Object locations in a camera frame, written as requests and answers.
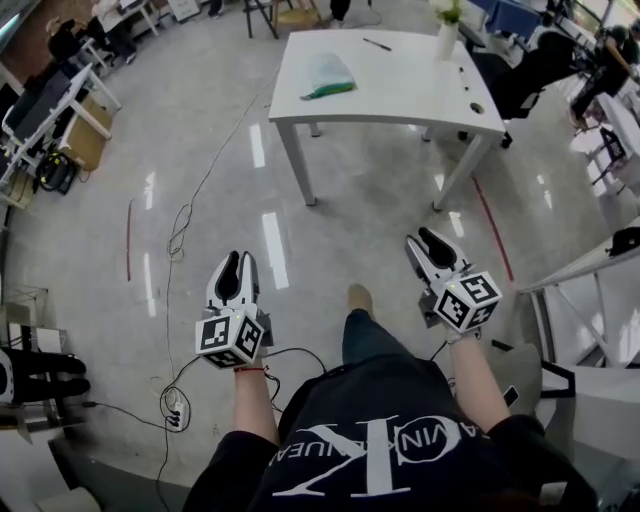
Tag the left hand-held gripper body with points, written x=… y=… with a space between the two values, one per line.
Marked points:
x=227 y=337

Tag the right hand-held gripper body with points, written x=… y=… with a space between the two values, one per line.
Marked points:
x=465 y=300

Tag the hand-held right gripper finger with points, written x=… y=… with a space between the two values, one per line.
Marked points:
x=452 y=255
x=419 y=260

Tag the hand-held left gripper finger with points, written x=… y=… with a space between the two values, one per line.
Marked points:
x=251 y=280
x=216 y=287

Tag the translucent green pencil pouch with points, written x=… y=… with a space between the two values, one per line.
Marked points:
x=330 y=75

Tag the black pen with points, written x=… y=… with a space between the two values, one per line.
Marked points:
x=377 y=44

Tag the person's left forearm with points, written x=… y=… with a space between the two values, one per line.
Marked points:
x=252 y=405

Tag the person's right forearm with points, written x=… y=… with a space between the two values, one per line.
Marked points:
x=475 y=380

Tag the red floor tape strip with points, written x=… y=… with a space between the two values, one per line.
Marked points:
x=492 y=227
x=129 y=240

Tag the person's tan shoe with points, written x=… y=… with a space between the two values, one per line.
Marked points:
x=360 y=297

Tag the white power strip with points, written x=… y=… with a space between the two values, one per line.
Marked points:
x=176 y=410

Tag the person's dark trouser leg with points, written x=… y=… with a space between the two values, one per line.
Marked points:
x=372 y=345

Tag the smartphone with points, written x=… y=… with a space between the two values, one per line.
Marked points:
x=511 y=395

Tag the white side table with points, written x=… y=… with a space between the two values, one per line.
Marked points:
x=575 y=272

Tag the person's black printed shirt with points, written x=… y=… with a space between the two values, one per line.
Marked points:
x=390 y=450

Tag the black device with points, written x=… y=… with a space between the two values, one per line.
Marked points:
x=625 y=242

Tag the black and white machine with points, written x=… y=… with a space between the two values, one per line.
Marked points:
x=40 y=375

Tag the black office chair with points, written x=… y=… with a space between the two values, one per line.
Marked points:
x=525 y=75

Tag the black and yellow bag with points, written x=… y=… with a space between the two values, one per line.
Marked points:
x=56 y=172

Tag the cardboard box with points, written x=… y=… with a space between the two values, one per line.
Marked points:
x=90 y=132

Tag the white vase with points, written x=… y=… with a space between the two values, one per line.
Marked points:
x=446 y=42

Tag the white flowers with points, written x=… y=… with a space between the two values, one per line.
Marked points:
x=450 y=10

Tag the white desk with monitors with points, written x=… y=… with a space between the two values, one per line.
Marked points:
x=45 y=110

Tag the black folding chair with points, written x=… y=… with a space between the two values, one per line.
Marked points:
x=262 y=15

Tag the wooden stool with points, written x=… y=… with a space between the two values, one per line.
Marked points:
x=297 y=15

